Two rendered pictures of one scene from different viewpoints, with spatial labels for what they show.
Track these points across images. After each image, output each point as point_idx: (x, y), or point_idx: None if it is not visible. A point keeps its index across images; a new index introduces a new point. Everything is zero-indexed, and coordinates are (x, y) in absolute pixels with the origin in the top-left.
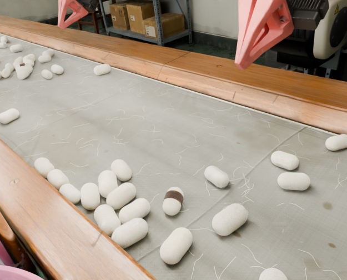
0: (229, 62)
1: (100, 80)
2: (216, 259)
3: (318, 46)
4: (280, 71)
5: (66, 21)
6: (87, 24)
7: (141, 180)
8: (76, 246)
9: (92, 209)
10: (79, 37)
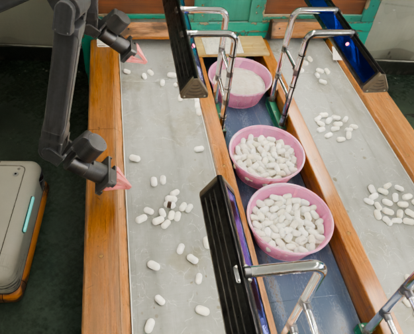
0: (94, 108)
1: (142, 154)
2: None
3: None
4: (93, 91)
5: (123, 185)
6: None
7: (177, 95)
8: None
9: None
10: (104, 219)
